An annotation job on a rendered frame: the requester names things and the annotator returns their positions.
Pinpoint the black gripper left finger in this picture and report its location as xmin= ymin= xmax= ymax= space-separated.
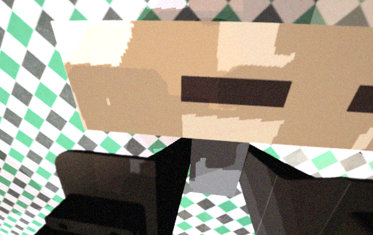
xmin=55 ymin=138 xmax=192 ymax=235

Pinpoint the grey two-prong plug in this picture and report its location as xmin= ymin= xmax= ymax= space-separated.
xmin=188 ymin=138 xmax=249 ymax=197

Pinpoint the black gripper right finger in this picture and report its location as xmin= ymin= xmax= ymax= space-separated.
xmin=239 ymin=144 xmax=373 ymax=235

